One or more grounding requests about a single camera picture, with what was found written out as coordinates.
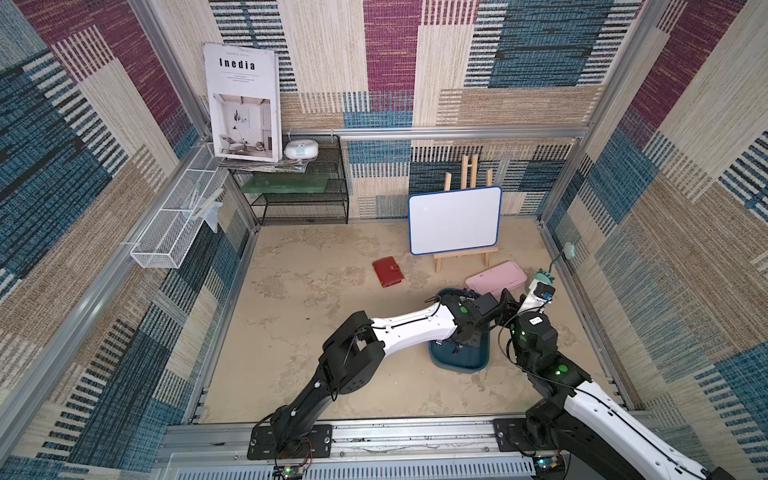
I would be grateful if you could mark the red leather wallet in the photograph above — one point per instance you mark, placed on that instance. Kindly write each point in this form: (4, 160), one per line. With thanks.
(388, 271)

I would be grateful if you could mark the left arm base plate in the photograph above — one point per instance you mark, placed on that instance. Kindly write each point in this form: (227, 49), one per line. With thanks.
(266, 443)

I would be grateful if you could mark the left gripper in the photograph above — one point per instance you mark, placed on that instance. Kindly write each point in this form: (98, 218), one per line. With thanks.
(479, 337)

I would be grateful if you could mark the black wire shelf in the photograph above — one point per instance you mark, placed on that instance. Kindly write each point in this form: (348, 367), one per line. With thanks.
(330, 207)

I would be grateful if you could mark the Inedia magazine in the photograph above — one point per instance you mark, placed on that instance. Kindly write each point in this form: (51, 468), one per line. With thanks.
(244, 102)

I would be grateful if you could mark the wooden easel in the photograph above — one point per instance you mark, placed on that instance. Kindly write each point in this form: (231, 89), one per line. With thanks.
(470, 216)

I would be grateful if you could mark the teal plastic storage box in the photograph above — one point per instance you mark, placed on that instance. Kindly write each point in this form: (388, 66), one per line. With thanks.
(458, 358)

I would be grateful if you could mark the pink plastic lid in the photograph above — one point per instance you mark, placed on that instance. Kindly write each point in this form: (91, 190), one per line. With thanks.
(504, 276)

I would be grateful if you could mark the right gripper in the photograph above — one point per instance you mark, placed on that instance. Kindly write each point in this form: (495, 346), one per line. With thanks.
(527, 327)

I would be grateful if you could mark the white round device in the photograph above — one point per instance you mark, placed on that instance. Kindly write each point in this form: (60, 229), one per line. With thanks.
(301, 149)

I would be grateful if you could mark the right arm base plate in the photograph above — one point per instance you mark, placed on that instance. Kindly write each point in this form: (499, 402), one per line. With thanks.
(512, 435)

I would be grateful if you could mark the green board on shelf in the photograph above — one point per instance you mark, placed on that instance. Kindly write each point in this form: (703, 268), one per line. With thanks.
(285, 183)

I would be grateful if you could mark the white board blue frame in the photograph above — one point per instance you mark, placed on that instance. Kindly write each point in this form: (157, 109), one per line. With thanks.
(424, 221)

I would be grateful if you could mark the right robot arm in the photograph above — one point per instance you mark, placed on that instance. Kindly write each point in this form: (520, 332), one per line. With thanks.
(576, 414)

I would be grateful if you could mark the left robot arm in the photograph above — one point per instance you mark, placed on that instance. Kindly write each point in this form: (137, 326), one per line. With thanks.
(353, 353)

